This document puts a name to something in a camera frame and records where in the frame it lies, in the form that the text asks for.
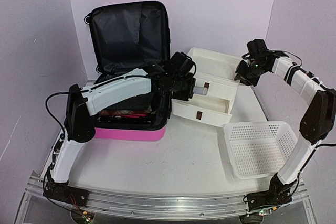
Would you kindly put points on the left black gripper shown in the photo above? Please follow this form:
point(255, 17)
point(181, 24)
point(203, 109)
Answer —
point(189, 95)

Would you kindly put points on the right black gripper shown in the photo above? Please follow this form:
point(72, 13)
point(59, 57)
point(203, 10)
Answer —
point(239, 76)

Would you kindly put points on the white cylindrical bottle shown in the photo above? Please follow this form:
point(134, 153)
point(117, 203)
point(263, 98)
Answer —
point(200, 90)

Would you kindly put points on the white three-drawer storage cabinet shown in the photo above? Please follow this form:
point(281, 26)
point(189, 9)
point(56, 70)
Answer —
point(216, 72)

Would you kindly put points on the pink cartoon child suitcase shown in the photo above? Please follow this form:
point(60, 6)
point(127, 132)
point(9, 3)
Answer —
point(131, 42)

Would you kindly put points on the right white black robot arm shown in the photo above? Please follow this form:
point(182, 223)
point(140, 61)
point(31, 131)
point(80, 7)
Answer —
point(316, 123)

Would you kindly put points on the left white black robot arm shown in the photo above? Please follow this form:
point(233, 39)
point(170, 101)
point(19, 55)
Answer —
point(78, 128)

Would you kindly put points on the magenta folded garment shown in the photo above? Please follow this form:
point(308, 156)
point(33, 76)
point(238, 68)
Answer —
point(133, 116)

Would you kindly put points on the plaid folded garment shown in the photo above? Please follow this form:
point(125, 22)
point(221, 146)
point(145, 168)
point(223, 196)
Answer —
point(111, 112)

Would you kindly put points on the white perforated plastic basket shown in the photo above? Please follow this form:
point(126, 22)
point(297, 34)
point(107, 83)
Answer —
point(258, 149)

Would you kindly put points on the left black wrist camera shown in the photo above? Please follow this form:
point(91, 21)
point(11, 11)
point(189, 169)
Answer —
point(179, 65)

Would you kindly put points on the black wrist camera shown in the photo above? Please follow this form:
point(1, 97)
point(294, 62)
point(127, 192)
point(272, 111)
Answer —
point(179, 65)
point(256, 48)

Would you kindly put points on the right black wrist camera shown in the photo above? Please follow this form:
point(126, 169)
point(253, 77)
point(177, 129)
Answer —
point(256, 48)

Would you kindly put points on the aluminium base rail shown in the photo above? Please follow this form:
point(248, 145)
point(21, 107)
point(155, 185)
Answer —
point(136, 206)

